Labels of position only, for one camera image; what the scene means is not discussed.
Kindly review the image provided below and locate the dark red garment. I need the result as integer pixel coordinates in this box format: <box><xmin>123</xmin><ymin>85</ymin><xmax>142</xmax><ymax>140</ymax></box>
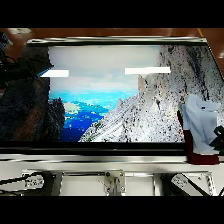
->
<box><xmin>176</xmin><ymin>109</ymin><xmax>222</xmax><ymax>166</ymax></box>

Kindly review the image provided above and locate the silver frame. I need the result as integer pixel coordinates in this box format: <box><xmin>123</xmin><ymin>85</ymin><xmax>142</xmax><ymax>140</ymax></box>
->
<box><xmin>0</xmin><ymin>35</ymin><xmax>224</xmax><ymax>197</ymax></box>

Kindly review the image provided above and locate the pale blue garment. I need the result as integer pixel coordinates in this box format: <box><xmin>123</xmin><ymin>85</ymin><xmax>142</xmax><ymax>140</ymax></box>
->
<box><xmin>180</xmin><ymin>94</ymin><xmax>224</xmax><ymax>156</ymax></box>

